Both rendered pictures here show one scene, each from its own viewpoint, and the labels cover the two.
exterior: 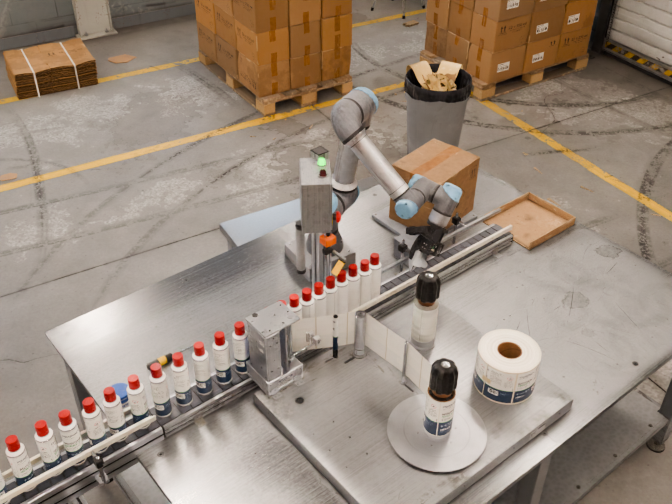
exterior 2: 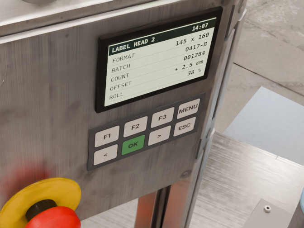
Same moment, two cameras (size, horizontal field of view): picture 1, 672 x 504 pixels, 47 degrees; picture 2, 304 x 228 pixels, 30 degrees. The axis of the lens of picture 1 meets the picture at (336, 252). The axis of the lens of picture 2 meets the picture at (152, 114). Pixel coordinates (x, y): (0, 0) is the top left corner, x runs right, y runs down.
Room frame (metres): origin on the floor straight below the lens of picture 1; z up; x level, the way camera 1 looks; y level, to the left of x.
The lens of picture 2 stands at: (2.05, -0.21, 1.64)
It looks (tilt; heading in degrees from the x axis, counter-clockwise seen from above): 44 degrees down; 58
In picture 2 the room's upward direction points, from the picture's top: 9 degrees clockwise
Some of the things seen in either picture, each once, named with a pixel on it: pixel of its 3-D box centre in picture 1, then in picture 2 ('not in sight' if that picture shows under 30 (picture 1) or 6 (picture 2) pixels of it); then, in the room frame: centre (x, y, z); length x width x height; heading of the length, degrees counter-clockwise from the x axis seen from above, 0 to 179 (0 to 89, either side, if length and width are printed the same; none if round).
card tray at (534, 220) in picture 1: (529, 219); not in sight; (2.80, -0.84, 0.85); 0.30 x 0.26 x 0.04; 129
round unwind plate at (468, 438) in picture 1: (436, 431); not in sight; (1.59, -0.32, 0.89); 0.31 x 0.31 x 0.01
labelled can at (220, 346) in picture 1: (221, 357); not in sight; (1.80, 0.37, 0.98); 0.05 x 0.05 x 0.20
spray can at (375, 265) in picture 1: (373, 277); not in sight; (2.22, -0.14, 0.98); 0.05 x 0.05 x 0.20
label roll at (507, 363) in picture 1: (506, 366); not in sight; (1.81, -0.56, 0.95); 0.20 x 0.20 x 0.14
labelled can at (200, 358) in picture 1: (201, 368); not in sight; (1.76, 0.42, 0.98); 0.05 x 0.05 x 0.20
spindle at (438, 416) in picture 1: (440, 398); not in sight; (1.59, -0.32, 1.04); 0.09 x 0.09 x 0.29
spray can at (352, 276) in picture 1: (352, 288); not in sight; (2.16, -0.06, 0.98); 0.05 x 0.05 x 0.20
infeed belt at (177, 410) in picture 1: (354, 313); not in sight; (2.16, -0.07, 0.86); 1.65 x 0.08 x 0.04; 129
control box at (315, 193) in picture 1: (315, 195); (78, 83); (2.16, 0.07, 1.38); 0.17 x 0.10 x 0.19; 4
